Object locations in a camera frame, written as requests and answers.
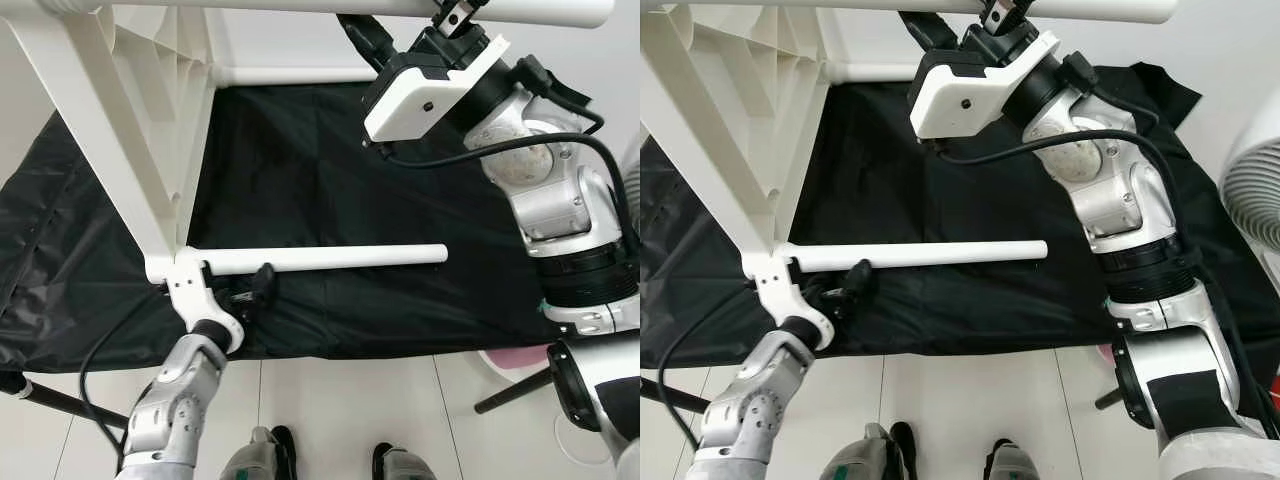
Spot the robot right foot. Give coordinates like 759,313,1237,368
371,442,438,480
984,437,1048,480

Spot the black tablecloth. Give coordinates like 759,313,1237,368
640,60,1280,369
0,82,641,373

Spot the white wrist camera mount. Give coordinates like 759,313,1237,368
361,34,512,144
755,250,837,352
907,29,1062,141
163,254,247,354

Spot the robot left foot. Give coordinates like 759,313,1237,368
820,420,917,480
220,424,297,480

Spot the white plastic children table top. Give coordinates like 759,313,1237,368
640,0,833,291
0,0,236,288

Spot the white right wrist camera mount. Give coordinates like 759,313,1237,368
361,34,512,144
907,29,1062,141

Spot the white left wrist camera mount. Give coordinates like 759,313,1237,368
163,254,247,354
755,250,837,352

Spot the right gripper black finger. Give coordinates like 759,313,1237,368
897,9,963,57
978,0,1039,37
432,0,493,38
335,12,398,77

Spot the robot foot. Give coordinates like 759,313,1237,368
984,437,1048,480
820,420,917,480
220,424,297,480
371,442,438,480

